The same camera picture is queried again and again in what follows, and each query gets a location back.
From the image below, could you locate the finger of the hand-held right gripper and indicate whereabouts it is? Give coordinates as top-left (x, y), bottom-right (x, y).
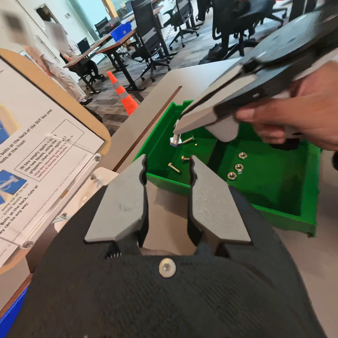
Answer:
top-left (173, 106), bottom-right (240, 143)
top-left (180, 63), bottom-right (256, 117)

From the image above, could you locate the black office chair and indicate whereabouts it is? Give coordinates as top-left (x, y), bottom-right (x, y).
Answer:
top-left (163, 0), bottom-right (200, 51)
top-left (211, 0), bottom-right (264, 58)
top-left (131, 0), bottom-right (177, 82)

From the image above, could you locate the small blue bin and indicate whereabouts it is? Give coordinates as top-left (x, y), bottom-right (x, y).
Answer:
top-left (110, 22), bottom-right (132, 41)

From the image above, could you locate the green plastic bin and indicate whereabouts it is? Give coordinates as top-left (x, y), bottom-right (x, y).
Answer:
top-left (133, 100), bottom-right (322, 237)

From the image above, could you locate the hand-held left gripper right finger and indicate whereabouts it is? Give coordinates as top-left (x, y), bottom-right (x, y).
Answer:
top-left (187, 155), bottom-right (252, 254)

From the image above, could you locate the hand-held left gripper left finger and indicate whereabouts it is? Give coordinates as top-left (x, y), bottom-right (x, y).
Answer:
top-left (84, 154), bottom-right (149, 249)

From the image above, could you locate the black bin divider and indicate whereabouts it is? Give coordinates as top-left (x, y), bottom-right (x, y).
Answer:
top-left (206, 140), bottom-right (225, 169)

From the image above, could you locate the printed instruction sheet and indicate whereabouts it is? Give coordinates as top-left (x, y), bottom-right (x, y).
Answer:
top-left (0, 57), bottom-right (105, 267)

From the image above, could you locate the orange traffic cone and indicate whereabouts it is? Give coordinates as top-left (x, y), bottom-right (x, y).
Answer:
top-left (107, 71), bottom-right (139, 116)

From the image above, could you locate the blue plastic bin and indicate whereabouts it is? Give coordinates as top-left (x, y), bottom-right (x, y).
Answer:
top-left (0, 285), bottom-right (29, 338)

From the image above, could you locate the person's right hand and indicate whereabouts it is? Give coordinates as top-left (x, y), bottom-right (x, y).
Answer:
top-left (235, 61), bottom-right (338, 151)

